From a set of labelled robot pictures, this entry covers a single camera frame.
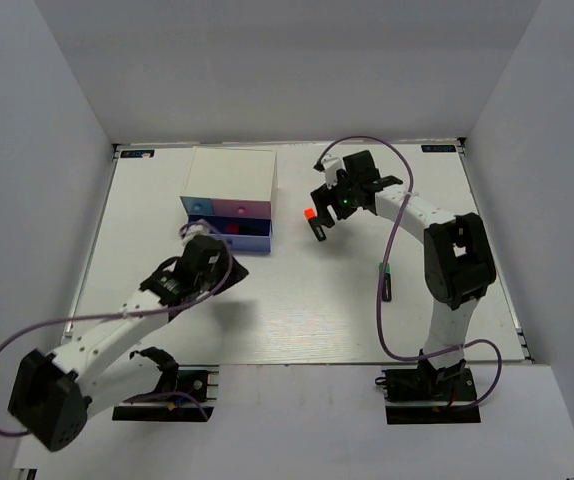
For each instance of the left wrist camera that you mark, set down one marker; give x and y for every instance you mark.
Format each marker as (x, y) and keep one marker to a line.
(193, 229)

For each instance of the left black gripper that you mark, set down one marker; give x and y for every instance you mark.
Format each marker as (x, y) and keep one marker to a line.
(224, 260)

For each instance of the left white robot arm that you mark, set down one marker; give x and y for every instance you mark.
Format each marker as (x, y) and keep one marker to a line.
(56, 393)

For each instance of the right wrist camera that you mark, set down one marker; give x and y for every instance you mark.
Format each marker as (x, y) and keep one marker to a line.
(330, 165)

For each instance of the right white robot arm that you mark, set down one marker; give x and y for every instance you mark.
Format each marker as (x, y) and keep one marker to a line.
(457, 261)

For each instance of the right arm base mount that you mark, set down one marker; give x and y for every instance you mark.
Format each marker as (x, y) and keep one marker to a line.
(407, 404)

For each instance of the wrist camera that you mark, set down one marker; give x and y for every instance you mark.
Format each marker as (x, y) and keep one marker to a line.
(193, 229)
(330, 165)

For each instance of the pink cap highlighter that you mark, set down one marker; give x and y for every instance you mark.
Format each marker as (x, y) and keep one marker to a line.
(240, 229)

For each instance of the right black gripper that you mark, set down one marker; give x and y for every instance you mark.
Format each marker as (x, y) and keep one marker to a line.
(324, 197)

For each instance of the small blue drawer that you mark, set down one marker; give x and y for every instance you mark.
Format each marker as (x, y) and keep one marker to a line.
(197, 205)

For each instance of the wide purple-blue drawer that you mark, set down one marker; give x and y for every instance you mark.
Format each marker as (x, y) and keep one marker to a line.
(241, 243)

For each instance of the pink drawer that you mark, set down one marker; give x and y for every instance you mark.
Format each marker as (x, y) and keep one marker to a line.
(236, 208)

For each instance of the orange cap highlighter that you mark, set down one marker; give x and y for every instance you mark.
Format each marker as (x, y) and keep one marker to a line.
(315, 224)

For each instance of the green cap highlighter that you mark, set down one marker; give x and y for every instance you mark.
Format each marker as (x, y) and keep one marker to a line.
(386, 290)

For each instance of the white mini drawer cabinet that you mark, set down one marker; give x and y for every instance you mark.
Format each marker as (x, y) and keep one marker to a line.
(229, 173)

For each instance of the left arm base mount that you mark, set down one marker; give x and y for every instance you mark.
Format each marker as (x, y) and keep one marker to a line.
(189, 398)

